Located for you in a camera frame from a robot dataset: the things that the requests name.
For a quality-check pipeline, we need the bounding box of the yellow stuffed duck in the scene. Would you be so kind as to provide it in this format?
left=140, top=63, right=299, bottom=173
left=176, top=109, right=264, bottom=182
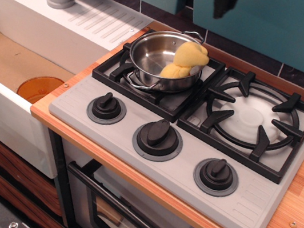
left=160, top=41, right=209, bottom=79

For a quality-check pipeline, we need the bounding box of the stainless steel pan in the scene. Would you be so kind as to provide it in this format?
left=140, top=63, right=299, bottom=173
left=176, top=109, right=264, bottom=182
left=127, top=31, right=205, bottom=93

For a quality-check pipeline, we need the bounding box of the black left stove knob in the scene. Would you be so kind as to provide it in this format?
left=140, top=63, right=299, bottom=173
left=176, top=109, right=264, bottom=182
left=86, top=92, right=127, bottom=125

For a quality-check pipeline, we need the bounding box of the black stove knob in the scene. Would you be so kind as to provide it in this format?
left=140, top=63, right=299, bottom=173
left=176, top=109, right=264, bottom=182
left=132, top=119, right=183, bottom=162
left=193, top=158, right=239, bottom=197
left=86, top=92, right=127, bottom=125

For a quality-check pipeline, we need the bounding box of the black middle stove knob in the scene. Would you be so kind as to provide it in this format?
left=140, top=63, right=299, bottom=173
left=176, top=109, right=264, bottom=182
left=132, top=119, right=183, bottom=162

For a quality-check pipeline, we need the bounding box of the grey toy stove top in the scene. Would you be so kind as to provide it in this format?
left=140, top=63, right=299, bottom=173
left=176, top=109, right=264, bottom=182
left=31, top=14, right=304, bottom=228

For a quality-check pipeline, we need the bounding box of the black right stove knob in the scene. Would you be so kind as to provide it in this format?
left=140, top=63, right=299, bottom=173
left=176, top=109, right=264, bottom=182
left=193, top=158, right=239, bottom=197

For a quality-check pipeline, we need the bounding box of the black left burner grate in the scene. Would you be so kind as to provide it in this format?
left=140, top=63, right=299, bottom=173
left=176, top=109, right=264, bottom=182
left=92, top=43, right=226, bottom=122

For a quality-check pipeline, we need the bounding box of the black burner grate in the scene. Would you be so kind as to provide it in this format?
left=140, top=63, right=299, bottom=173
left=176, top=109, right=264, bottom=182
left=177, top=68, right=304, bottom=184
left=92, top=43, right=226, bottom=122

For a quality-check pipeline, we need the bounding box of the black right burner grate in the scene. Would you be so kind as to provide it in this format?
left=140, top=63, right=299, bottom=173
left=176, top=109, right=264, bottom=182
left=177, top=68, right=304, bottom=184

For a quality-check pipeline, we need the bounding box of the white toy sink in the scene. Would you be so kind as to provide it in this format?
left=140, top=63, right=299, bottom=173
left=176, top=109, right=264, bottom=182
left=0, top=0, right=151, bottom=178

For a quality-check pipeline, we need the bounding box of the orange plastic plate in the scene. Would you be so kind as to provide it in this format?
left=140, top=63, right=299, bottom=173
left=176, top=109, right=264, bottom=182
left=17, top=76, right=64, bottom=104

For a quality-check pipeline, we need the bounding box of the wooden drawer cabinet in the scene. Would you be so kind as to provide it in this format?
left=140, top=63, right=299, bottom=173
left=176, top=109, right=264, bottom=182
left=0, top=142, right=64, bottom=228

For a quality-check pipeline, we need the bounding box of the oven door with handle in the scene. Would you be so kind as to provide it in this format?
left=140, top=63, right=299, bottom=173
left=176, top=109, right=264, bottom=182
left=57, top=155, right=218, bottom=228

